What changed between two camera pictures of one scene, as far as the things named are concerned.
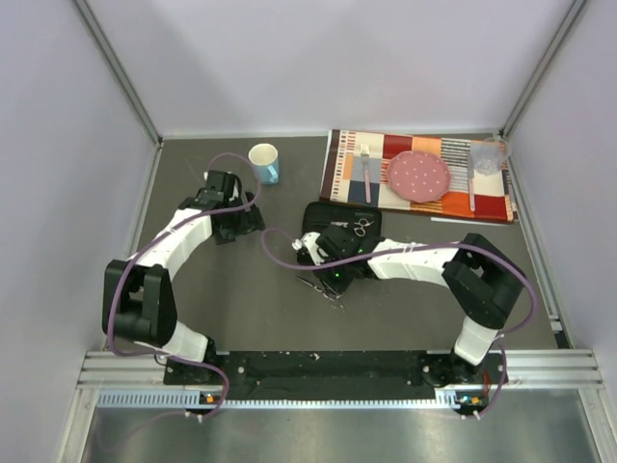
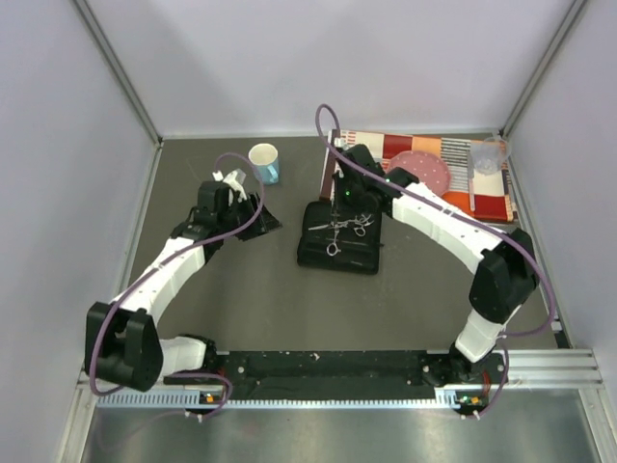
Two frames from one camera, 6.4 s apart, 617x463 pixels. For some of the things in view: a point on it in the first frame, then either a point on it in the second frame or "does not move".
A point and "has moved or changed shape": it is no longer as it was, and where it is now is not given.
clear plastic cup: x=489 y=155 does not move
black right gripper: x=333 y=286 → x=339 y=205
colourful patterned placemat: x=357 y=164 does not move
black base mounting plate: x=333 y=375 does not move
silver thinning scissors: x=336 y=304 has moved or changed shape
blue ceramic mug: x=265 y=158 does not move
